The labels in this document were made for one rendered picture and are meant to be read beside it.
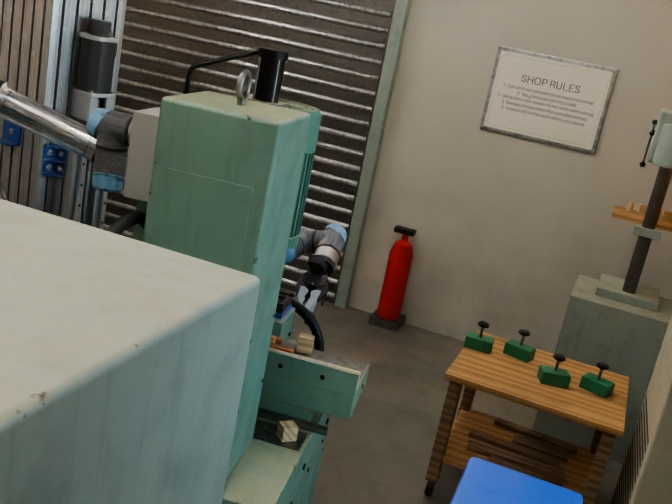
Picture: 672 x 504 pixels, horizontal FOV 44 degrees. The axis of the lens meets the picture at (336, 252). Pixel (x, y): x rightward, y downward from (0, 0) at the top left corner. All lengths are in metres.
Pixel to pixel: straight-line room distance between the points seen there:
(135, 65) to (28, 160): 3.12
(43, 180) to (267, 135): 1.16
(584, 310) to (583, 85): 1.35
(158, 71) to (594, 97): 2.65
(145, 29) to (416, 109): 1.81
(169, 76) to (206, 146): 3.96
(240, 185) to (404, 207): 3.52
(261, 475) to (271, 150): 0.68
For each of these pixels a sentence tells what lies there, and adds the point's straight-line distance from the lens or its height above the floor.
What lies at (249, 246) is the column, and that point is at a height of 1.30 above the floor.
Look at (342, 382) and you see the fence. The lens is 1.88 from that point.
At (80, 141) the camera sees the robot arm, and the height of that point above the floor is 1.29.
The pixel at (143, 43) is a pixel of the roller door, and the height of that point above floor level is 1.30.
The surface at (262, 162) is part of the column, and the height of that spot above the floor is 1.45.
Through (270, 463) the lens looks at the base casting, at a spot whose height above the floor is 0.80.
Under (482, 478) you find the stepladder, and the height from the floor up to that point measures 1.16.
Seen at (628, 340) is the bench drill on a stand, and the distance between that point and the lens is 3.92.
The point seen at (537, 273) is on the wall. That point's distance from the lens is 4.84.
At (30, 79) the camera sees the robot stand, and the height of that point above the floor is 1.38.
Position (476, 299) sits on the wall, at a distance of 4.93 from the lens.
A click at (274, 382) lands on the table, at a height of 0.88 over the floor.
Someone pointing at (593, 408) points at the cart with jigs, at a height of 0.53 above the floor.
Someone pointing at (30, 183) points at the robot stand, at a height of 1.10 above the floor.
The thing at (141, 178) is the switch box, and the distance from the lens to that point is 1.53.
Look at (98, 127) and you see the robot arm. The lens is 2.03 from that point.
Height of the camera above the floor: 1.71
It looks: 16 degrees down
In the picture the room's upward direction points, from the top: 11 degrees clockwise
